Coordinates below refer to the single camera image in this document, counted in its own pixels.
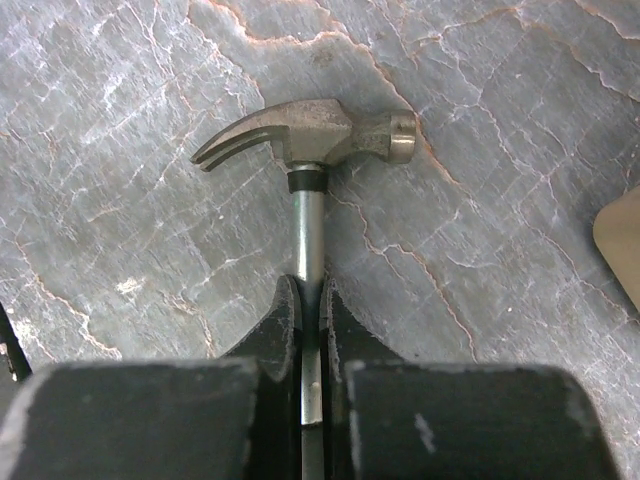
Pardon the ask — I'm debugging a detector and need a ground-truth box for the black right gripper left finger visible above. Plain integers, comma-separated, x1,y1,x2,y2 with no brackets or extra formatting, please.
1,275,301,479

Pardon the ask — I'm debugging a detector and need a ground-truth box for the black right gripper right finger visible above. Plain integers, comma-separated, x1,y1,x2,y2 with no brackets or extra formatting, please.
320,281,620,479

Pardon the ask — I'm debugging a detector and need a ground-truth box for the black handled claw hammer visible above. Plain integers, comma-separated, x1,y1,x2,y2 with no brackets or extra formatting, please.
191,99,417,479

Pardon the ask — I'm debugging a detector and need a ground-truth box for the tan plastic tool box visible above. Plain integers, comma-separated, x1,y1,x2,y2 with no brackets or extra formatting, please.
593,186,640,309

